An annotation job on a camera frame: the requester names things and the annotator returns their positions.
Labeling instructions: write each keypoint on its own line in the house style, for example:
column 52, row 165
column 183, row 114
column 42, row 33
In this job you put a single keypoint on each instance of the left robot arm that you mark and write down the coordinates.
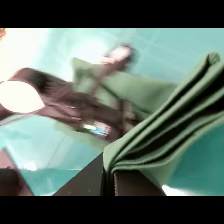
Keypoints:
column 63, row 100

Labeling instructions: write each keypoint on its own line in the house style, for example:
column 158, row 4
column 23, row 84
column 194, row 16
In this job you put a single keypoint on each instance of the green shirt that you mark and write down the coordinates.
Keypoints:
column 173, row 113

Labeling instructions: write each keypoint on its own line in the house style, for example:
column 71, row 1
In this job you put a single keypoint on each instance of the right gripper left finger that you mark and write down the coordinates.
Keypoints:
column 88, row 181

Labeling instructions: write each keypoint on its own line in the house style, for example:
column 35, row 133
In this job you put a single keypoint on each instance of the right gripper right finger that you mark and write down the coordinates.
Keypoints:
column 133, row 185

